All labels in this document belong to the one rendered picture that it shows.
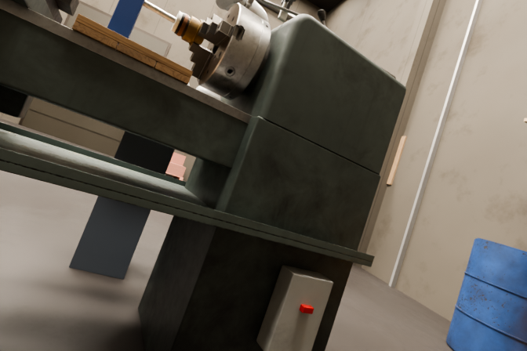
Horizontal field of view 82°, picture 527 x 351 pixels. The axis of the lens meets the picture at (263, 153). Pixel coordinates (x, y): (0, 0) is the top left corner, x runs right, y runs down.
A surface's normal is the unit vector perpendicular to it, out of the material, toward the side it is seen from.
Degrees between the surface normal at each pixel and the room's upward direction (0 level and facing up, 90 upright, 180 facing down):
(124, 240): 90
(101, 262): 90
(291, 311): 90
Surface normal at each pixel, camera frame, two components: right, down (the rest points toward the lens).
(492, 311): -0.74, -0.33
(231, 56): 0.27, 0.48
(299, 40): 0.47, 0.08
